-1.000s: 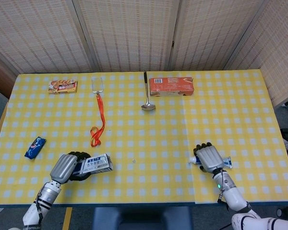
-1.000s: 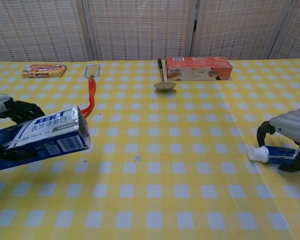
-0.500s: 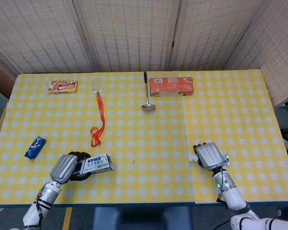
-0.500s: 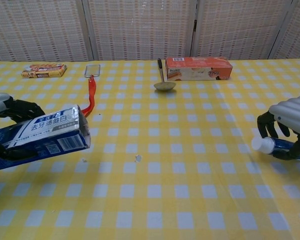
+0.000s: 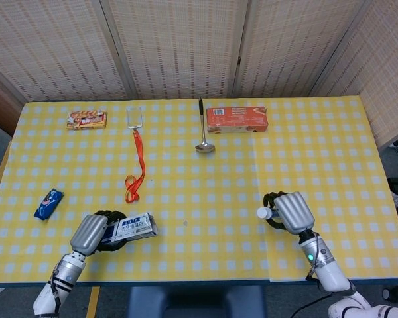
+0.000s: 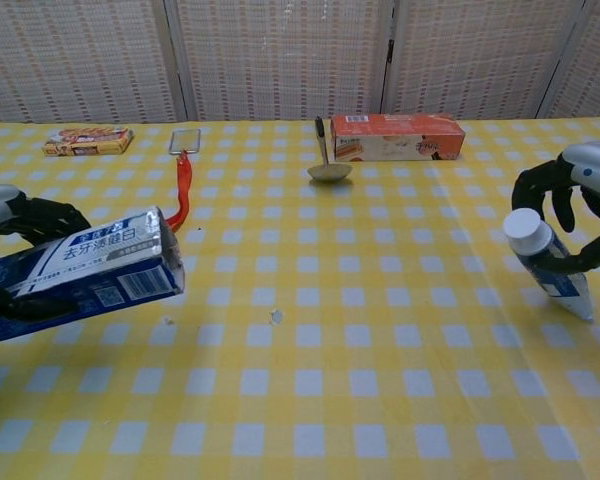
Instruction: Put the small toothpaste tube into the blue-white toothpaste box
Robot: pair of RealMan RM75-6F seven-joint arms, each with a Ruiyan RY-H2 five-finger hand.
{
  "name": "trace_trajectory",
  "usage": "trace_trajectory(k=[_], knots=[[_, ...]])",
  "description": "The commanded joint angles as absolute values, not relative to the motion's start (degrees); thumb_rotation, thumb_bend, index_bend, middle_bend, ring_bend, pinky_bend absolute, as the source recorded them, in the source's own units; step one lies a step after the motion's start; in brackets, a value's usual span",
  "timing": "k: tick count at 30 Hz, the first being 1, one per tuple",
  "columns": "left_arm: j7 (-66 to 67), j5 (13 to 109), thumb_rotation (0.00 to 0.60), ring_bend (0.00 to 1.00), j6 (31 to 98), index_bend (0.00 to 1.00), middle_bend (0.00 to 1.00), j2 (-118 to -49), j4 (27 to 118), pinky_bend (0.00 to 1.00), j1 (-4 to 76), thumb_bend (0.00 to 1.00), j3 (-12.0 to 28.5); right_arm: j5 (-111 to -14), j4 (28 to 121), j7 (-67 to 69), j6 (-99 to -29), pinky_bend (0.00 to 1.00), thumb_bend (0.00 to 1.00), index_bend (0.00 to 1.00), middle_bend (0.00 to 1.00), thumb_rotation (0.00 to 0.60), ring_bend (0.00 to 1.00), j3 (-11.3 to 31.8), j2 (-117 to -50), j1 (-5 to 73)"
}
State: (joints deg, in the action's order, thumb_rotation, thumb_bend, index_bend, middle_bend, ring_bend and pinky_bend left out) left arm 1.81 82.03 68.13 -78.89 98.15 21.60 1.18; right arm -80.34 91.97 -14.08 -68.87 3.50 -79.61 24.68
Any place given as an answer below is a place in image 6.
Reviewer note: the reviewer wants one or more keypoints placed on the orange carton box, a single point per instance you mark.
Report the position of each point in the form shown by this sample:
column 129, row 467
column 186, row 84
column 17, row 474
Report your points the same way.
column 395, row 137

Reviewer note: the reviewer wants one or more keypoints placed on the woven folding screen panel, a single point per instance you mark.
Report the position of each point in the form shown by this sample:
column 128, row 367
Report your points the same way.
column 590, row 75
column 75, row 60
column 280, row 60
column 480, row 60

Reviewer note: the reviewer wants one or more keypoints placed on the yellow white checkered tablecloth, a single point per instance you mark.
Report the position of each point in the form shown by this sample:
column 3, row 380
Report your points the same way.
column 305, row 350

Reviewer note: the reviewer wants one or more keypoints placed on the blue white toothpaste box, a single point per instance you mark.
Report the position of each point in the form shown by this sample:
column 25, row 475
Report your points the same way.
column 105, row 250

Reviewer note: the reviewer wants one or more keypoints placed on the blue white toothpaste tube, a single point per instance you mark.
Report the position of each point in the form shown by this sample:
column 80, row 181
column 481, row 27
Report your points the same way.
column 525, row 230

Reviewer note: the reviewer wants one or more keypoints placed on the yellow snack packet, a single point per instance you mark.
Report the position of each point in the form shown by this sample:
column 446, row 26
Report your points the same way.
column 87, row 141

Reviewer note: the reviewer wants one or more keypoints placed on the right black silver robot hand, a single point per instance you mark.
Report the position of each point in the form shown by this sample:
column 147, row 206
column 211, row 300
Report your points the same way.
column 597, row 165

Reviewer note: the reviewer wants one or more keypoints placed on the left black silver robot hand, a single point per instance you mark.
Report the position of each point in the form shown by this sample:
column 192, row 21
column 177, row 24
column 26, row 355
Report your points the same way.
column 40, row 215

